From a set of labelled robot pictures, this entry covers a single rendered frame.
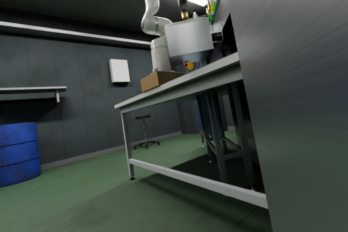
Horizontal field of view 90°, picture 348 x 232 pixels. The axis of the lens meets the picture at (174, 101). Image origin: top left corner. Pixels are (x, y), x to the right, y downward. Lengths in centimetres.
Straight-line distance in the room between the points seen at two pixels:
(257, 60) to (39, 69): 391
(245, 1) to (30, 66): 392
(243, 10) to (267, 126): 11
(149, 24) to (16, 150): 254
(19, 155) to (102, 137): 138
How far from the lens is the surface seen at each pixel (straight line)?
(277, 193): 20
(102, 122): 393
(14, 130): 319
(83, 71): 405
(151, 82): 113
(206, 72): 78
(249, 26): 18
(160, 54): 120
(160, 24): 131
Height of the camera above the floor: 56
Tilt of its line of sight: 4 degrees up
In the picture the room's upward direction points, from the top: 9 degrees counter-clockwise
